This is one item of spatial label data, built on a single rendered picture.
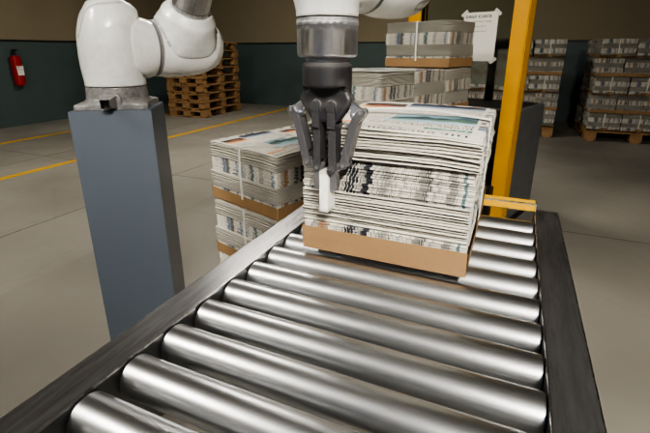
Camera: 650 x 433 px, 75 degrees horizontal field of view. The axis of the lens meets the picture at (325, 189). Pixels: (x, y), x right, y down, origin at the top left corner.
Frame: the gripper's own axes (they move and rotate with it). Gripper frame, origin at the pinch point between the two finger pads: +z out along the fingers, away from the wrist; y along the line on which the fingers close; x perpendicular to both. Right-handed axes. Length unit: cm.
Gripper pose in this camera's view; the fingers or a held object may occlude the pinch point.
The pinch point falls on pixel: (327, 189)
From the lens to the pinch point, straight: 69.2
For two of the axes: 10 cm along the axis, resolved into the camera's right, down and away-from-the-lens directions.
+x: -4.1, 2.8, -8.7
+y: -9.1, -1.3, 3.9
